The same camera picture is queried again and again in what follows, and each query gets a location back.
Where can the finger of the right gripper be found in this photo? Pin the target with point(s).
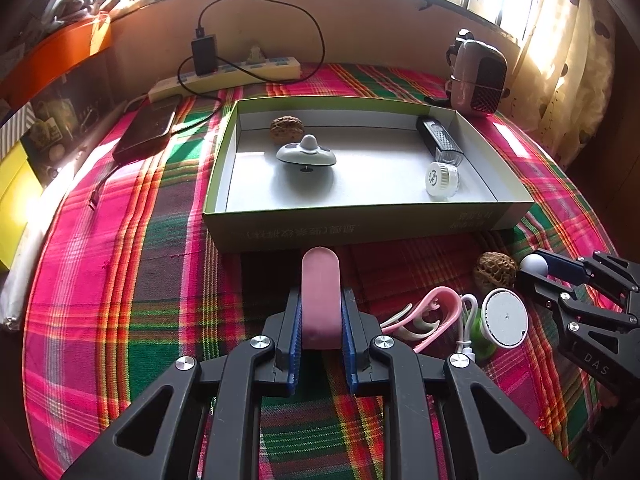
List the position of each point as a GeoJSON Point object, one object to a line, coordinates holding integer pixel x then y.
{"type": "Point", "coordinates": [552, 265]}
{"type": "Point", "coordinates": [562, 300]}

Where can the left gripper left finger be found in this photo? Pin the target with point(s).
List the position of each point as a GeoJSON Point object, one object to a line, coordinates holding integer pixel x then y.
{"type": "Point", "coordinates": [200, 419]}

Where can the white power strip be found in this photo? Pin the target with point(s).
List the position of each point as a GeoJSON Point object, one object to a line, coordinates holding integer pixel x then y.
{"type": "Point", "coordinates": [226, 77]}

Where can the black power bank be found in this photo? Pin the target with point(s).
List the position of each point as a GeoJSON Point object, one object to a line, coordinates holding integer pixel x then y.
{"type": "Point", "coordinates": [149, 132]}

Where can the cream patterned curtain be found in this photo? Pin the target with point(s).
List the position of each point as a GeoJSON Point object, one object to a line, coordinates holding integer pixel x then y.
{"type": "Point", "coordinates": [561, 85]}

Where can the pink hook clip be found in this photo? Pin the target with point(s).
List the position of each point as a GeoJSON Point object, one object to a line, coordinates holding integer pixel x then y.
{"type": "Point", "coordinates": [419, 325]}

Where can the white ribbed cap jar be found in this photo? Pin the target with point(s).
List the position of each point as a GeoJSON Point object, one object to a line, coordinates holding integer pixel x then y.
{"type": "Point", "coordinates": [442, 180]}

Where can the green cardboard box tray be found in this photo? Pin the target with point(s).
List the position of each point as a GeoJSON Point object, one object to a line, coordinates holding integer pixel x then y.
{"type": "Point", "coordinates": [375, 191]}

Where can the striped box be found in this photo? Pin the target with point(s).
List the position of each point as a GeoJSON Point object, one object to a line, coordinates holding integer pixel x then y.
{"type": "Point", "coordinates": [16, 127]}

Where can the wrinkled walnut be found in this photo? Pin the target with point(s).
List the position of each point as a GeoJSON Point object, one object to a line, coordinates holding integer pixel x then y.
{"type": "Point", "coordinates": [494, 270]}
{"type": "Point", "coordinates": [286, 129]}

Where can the small grey space heater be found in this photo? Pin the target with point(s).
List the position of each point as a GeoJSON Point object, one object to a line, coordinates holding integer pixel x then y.
{"type": "Point", "coordinates": [477, 75]}

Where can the yellow box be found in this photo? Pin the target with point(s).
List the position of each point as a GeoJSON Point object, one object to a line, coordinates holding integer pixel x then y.
{"type": "Point", "coordinates": [20, 194]}

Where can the white panda toy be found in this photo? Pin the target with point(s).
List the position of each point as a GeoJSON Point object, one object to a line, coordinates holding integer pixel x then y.
{"type": "Point", "coordinates": [307, 154]}

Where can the green white suction spool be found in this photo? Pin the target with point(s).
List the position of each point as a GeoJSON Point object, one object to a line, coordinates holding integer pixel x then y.
{"type": "Point", "coordinates": [501, 323]}

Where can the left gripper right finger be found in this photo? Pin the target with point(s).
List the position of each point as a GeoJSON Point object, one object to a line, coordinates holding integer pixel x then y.
{"type": "Point", "coordinates": [442, 416]}

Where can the orange shelf tray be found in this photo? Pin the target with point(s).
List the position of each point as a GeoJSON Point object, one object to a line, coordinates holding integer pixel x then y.
{"type": "Point", "coordinates": [58, 54]}

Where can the black bicycle light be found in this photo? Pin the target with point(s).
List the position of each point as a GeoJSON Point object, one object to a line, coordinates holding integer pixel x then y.
{"type": "Point", "coordinates": [437, 139]}

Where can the pink oval case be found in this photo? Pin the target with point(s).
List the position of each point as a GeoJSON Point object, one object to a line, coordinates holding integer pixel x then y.
{"type": "Point", "coordinates": [321, 300]}

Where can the black charger adapter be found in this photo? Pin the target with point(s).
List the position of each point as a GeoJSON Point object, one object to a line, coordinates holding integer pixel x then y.
{"type": "Point", "coordinates": [204, 54]}

